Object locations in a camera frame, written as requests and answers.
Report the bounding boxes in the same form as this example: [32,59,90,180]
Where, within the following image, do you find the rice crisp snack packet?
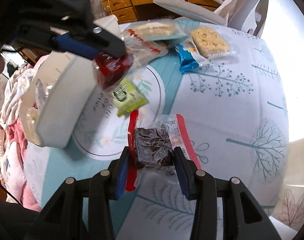
[188,27,236,59]

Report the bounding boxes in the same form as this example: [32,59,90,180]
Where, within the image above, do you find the dark chocolate brownie packet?
[125,110,201,192]

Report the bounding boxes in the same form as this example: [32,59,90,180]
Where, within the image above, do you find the white paper bag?
[214,0,237,19]

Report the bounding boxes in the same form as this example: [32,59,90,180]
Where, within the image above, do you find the white plastic storage bin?
[18,15,123,149]

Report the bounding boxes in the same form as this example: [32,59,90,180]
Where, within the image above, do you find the pink blanket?
[0,55,49,212]

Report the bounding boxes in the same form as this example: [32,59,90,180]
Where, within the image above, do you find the red candy packet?
[93,53,134,91]

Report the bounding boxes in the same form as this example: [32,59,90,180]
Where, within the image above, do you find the Fuji snow bread packet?
[124,18,188,44]

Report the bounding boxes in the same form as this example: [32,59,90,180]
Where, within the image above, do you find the wooden desk with drawers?
[102,0,225,24]

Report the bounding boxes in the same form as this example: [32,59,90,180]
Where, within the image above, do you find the green pineapple cake packet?
[112,79,148,117]

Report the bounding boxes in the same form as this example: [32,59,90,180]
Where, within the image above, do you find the large clear bread packet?
[122,28,169,65]

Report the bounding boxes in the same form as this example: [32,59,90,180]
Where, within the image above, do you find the blue foil candy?
[174,44,199,74]

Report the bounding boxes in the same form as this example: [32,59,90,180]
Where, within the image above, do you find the grey office chair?
[153,0,270,38]

